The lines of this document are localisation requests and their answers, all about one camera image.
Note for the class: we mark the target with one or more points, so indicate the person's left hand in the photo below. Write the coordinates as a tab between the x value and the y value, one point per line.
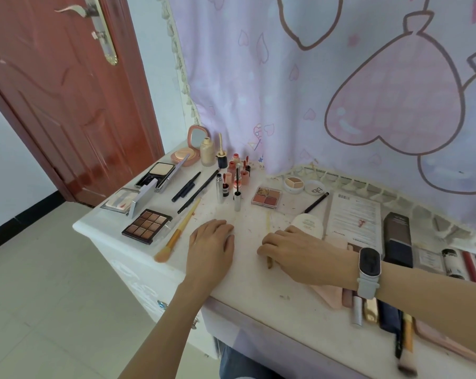
210	256

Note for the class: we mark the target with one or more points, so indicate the person's right hand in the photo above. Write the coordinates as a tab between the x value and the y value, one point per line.
313	260

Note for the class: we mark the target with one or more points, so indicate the white oval compact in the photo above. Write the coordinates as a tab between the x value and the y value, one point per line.
307	222

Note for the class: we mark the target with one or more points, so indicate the black pen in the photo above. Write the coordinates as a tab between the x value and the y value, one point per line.
317	202

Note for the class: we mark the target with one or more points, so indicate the paper instruction sheet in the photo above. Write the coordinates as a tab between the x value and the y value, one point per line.
352	217

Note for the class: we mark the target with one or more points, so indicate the black eyeliner pencil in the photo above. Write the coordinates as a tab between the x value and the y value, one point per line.
198	192

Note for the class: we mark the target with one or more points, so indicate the silver mascara tube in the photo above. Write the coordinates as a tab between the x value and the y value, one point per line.
220	191

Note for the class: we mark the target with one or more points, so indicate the orange brown eyeshadow palette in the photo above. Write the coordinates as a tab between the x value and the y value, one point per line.
147	226

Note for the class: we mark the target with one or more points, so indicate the round white compact lid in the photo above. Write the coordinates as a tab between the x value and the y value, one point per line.
315	189

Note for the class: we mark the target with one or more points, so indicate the black eyeliner pencils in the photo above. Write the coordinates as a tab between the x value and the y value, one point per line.
186	186

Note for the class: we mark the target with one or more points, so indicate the cream gold tube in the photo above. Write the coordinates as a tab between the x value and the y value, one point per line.
370	311

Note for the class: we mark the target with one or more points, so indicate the pink lip gloss cap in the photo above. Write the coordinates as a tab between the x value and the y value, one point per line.
228	180

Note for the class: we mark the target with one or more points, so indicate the round white powder compact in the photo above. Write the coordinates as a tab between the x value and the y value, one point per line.
294	184

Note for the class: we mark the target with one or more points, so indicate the small red blush palette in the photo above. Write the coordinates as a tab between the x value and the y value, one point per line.
266	197

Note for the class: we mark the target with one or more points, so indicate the pink lipstick cap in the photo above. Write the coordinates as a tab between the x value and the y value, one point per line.
244	178

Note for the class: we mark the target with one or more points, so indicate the wooden drawer lilac front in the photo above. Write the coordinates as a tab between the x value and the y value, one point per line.
281	343

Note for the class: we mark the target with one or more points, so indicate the dark foundation box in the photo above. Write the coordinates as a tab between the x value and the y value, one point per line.
398	232

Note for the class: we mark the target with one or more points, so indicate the silver pink lipstick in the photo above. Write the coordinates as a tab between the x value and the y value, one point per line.
238	169

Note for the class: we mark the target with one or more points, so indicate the pink lip gloss tube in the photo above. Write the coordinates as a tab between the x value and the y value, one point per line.
232	167

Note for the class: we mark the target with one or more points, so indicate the navy lipstick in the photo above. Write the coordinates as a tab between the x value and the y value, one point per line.
388	315

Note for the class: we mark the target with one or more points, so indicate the dark lip glaze wand cap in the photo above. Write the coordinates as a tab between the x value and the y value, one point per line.
247	169

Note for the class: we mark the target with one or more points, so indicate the black foundation bottle cap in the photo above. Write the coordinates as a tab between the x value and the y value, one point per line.
222	161

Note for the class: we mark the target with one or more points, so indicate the dark grey palette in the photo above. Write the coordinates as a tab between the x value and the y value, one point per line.
161	170

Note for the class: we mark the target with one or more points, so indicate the pink cushion compact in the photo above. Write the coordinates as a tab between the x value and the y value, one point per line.
182	157

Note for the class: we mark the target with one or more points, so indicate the beige foundation bottle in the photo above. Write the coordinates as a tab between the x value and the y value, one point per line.
208	153

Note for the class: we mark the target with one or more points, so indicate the silver square palette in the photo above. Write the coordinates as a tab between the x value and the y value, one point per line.
121	201

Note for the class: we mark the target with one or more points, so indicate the small clear square compact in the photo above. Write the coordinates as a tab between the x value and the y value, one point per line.
428	260

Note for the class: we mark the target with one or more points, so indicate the small brown bottle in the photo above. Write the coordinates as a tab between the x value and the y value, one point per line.
451	262

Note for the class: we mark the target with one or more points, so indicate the pink four-pan eyeshadow palette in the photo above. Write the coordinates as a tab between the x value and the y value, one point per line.
439	339

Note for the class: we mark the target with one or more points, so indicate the person's right forearm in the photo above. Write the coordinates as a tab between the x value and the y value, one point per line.
435	299

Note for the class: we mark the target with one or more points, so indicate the person's left forearm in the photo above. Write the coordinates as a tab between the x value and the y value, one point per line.
163	335

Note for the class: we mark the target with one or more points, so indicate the person's blue jeans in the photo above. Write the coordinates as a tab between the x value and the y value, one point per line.
238	369

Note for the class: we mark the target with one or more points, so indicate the white smartwatch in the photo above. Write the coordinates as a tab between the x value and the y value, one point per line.
369	264

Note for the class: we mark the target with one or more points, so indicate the blue cabinet sticker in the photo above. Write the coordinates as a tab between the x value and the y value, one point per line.
162	305

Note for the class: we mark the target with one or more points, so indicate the lilac cartoon cloth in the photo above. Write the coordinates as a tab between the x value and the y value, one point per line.
301	94

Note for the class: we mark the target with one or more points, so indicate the brown wooden door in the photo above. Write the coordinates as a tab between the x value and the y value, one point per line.
64	126

